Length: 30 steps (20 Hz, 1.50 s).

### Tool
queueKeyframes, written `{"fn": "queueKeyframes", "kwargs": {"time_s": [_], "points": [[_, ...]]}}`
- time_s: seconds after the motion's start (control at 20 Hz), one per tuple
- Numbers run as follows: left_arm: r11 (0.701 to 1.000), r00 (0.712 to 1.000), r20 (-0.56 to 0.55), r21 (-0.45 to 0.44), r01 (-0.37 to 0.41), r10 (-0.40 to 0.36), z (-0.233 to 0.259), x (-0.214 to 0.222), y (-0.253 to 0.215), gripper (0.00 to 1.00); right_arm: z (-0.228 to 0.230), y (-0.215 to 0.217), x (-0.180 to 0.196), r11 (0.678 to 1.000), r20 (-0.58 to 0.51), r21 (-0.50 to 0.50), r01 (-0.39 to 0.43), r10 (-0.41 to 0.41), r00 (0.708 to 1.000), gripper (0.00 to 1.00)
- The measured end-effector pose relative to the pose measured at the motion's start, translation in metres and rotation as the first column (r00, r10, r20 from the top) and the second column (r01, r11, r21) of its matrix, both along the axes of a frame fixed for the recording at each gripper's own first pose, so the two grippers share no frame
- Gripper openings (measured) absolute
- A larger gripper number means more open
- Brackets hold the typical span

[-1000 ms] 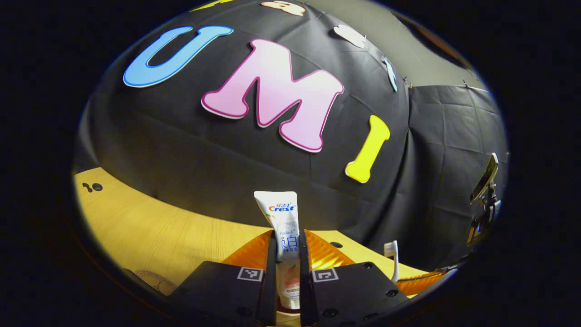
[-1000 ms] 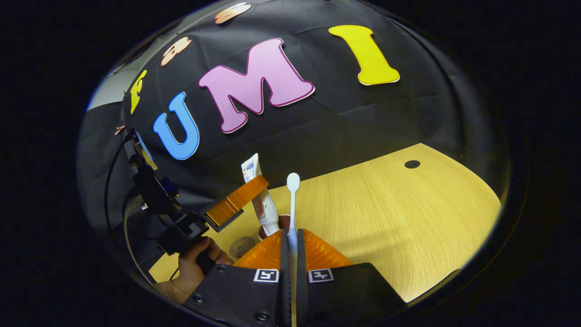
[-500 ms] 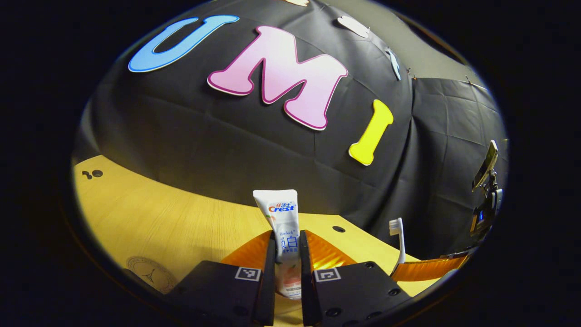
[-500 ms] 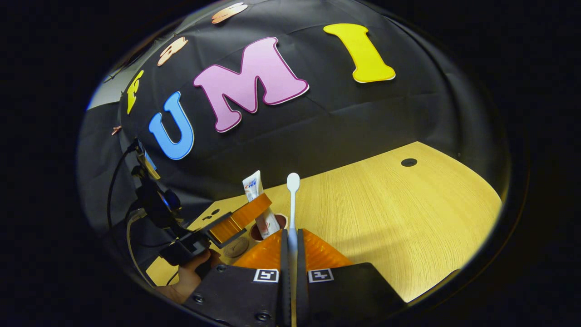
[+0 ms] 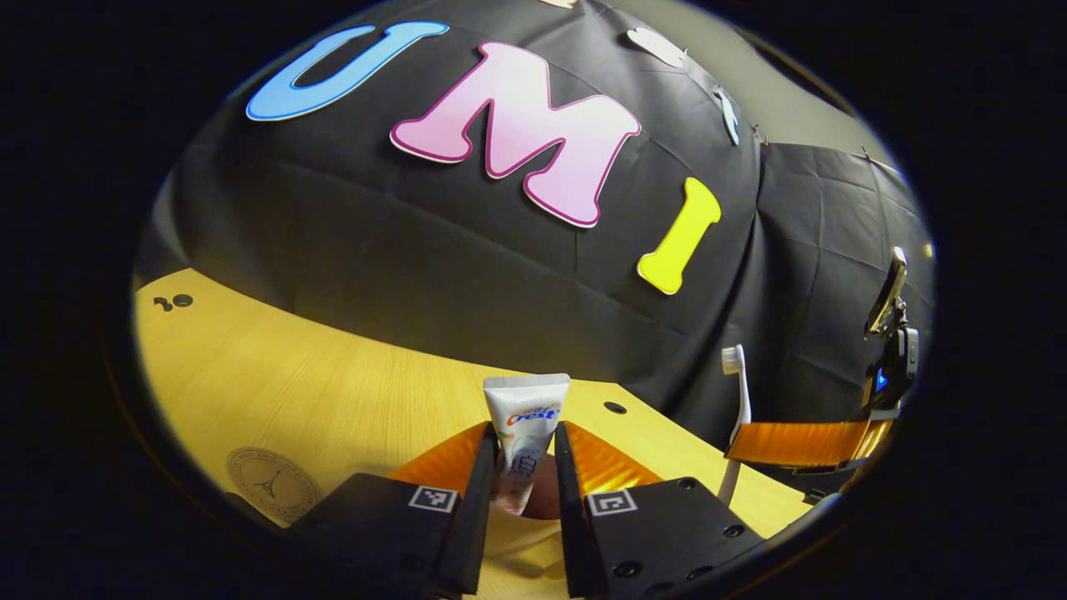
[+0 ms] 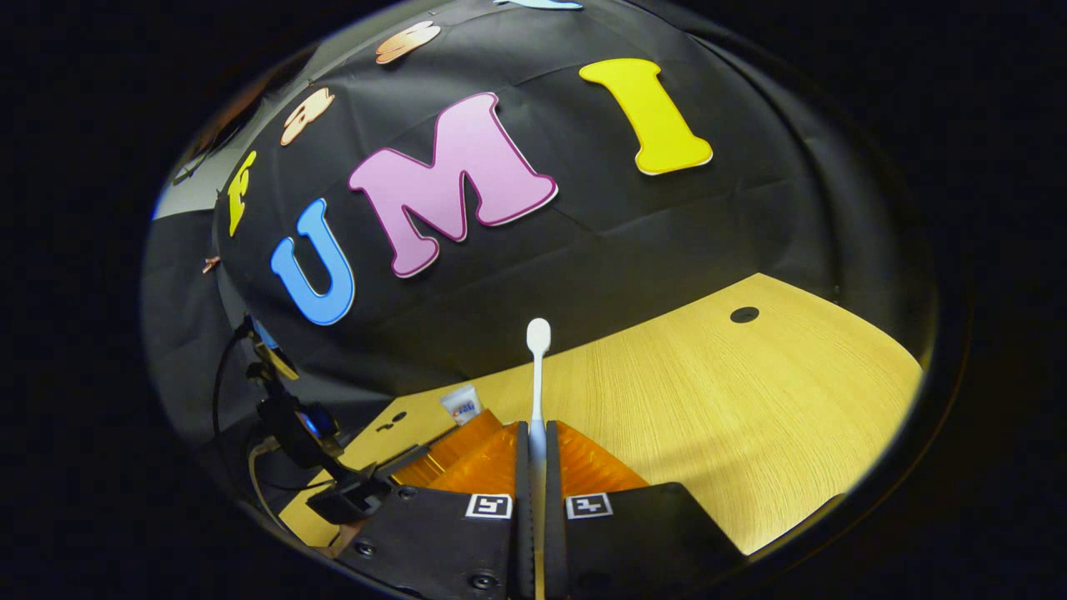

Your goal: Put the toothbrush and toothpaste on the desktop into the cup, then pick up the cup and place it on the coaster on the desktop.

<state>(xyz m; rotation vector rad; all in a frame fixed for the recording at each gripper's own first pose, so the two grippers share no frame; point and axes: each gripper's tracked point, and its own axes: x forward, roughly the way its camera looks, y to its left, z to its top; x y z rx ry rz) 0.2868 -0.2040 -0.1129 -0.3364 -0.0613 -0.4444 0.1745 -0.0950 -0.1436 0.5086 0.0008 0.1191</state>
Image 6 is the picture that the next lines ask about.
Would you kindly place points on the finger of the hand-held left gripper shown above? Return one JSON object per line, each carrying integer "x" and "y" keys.
{"x": 450, "y": 450}

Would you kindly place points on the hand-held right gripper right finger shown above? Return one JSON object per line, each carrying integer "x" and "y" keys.
{"x": 553, "y": 500}

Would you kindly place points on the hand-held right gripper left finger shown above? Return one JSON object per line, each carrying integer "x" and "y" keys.
{"x": 522, "y": 500}

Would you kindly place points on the white toothpaste tube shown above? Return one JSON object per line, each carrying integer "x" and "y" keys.
{"x": 463, "y": 404}

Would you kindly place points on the white toothbrush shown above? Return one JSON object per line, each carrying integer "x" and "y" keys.
{"x": 538, "y": 375}

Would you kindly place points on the wooden desktop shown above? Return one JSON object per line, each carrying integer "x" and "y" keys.
{"x": 708, "y": 400}

